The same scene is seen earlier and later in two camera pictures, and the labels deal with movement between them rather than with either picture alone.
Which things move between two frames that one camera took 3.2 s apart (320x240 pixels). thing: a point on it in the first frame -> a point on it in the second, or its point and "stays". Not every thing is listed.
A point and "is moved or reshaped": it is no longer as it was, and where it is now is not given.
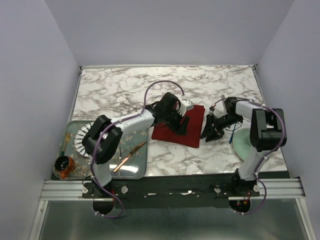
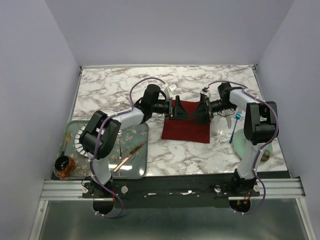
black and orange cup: (65, 164) stays
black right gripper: (208, 130) -> (200, 111)
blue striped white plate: (83, 131) stays
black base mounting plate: (169, 191) stays
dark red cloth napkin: (194, 129) is moved or reshaped
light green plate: (241, 141) stays
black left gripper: (180, 130) -> (180, 113)
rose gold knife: (128, 156) stays
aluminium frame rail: (277, 188) stays
